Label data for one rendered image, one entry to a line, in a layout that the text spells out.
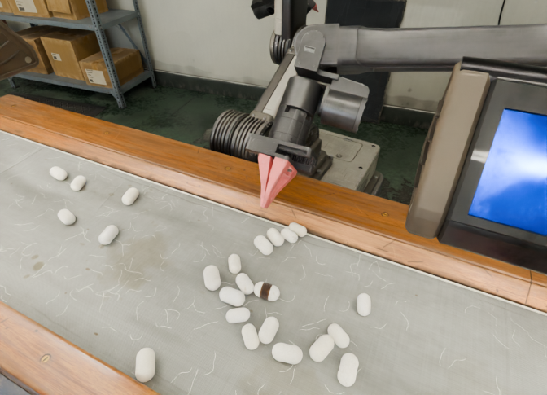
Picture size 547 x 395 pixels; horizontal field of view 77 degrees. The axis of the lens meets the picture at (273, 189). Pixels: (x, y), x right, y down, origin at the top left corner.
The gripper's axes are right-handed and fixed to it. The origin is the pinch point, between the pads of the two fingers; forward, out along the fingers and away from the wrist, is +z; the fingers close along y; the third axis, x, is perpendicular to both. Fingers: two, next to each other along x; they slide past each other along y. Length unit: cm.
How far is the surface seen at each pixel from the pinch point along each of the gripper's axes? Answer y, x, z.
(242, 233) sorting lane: -3.6, 4.5, 5.7
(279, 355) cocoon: 10.5, -7.5, 16.9
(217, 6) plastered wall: -124, 131, -122
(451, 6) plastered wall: 17, 133, -139
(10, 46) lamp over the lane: -16.7, -29.5, -4.5
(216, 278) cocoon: -1.9, -4.0, 12.3
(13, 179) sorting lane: -52, 0, 11
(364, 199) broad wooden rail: 12.8, 11.9, -6.5
